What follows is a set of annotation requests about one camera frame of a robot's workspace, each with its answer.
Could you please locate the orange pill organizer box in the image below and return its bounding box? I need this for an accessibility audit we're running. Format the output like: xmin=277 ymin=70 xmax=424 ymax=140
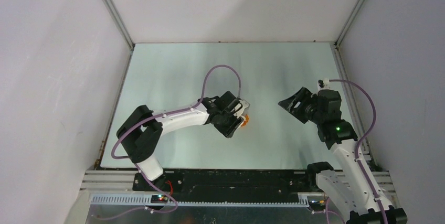
xmin=240 ymin=114 xmax=249 ymax=127

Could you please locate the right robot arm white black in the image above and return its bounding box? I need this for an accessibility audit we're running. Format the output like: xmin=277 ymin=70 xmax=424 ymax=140
xmin=278 ymin=87 xmax=408 ymax=223

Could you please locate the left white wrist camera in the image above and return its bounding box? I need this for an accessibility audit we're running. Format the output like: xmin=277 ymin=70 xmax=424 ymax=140
xmin=233 ymin=99 xmax=250 ymax=118

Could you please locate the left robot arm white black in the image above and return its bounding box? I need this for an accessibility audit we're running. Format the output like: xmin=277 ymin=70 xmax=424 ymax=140
xmin=116 ymin=91 xmax=250 ymax=191

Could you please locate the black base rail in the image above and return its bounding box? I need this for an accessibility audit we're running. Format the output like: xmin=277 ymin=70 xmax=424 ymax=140
xmin=153 ymin=168 xmax=321 ymax=204

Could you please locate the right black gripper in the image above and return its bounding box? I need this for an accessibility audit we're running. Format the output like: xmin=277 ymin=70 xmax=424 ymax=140
xmin=278 ymin=87 xmax=324 ymax=125

